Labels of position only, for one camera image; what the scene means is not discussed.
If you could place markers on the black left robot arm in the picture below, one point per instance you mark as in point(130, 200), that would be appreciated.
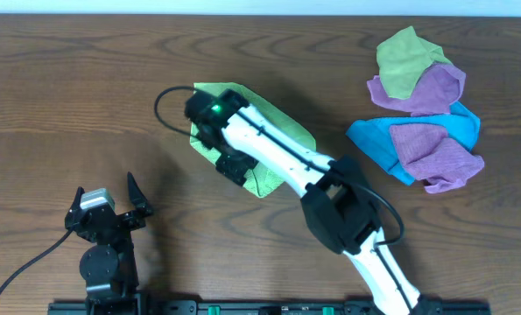
point(109, 266)

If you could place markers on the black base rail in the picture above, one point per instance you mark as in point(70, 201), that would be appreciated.
point(352, 307)

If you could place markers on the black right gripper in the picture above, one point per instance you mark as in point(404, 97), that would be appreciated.
point(234, 171)

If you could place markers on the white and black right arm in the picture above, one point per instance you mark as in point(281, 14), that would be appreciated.
point(340, 209)

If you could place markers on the light green microfiber cloth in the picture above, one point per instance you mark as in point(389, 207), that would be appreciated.
point(261, 181)

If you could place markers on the upper purple cloth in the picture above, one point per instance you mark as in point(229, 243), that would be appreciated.
point(439, 87)

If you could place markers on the blue cloth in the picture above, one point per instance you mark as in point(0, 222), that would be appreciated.
point(373, 138)

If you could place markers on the olive green cloth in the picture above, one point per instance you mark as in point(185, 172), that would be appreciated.
point(403, 58)

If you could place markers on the purple cloth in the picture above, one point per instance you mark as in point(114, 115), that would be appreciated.
point(429, 154)
point(439, 87)

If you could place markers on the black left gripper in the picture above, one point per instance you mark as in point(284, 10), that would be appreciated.
point(139, 199)

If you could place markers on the lower purple cloth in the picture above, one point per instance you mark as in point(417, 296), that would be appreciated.
point(429, 154)

